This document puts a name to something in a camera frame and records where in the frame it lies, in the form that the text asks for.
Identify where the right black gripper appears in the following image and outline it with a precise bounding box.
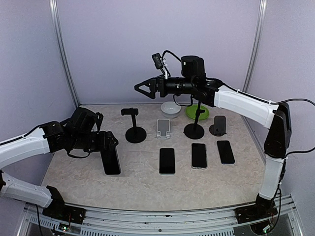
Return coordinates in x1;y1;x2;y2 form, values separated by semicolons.
134;73;195;99

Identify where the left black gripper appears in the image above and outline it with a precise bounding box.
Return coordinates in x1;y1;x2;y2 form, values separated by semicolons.
71;130;118;153

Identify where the white folding phone stand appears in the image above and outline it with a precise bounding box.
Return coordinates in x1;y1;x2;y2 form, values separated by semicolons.
157;118;170;139

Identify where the black clamp stand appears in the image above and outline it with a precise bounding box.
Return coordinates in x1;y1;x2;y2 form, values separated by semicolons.
121;108;147;144

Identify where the tall black pole stand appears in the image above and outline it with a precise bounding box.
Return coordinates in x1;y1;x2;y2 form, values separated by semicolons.
184;101;205;140

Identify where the small black phone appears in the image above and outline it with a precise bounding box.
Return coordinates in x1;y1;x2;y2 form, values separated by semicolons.
159;148;175;175

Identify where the low black round stand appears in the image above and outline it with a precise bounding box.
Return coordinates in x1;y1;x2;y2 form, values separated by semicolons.
209;116;226;137

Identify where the clear-cased phone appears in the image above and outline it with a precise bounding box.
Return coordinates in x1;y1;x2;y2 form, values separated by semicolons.
191;143;207;169

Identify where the blue-edged black phone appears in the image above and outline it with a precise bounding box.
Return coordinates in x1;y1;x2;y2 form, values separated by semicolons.
217;140;235;165

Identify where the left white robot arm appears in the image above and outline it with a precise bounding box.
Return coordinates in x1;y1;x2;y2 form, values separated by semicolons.
0;121;121;219

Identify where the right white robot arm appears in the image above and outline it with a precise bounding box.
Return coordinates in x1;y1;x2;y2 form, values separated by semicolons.
134;76;291;218

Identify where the white bowl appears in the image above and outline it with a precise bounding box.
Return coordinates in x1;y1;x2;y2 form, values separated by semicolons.
160;101;181;118

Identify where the green plate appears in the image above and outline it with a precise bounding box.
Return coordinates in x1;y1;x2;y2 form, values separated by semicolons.
185;104;209;120

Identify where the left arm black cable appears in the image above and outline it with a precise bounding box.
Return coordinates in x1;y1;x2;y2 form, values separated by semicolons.
0;124;94;159

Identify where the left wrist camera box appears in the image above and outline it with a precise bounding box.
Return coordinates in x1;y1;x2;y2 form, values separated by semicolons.
65;107;103;133

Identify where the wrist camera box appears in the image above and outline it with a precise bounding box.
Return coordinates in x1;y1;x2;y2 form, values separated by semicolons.
65;107;103;133
181;56;206;78

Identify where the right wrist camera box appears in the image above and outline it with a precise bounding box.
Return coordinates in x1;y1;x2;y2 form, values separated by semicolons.
181;56;206;78

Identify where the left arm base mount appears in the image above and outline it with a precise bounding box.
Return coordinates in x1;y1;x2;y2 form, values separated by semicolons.
42;185;86;225

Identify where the front aluminium rail frame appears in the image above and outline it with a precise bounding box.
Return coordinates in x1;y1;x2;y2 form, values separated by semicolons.
17;195;305;236

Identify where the left aluminium corner post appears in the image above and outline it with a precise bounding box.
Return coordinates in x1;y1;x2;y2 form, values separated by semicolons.
49;0;81;107

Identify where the aluminium corner post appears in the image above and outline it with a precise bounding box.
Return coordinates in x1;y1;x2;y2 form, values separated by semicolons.
243;0;268;92
49;0;81;107

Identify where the right aluminium corner post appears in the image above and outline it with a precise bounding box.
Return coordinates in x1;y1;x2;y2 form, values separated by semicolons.
243;0;268;92

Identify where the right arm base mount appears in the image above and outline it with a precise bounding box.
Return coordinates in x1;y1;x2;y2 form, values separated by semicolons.
234;194;278;224

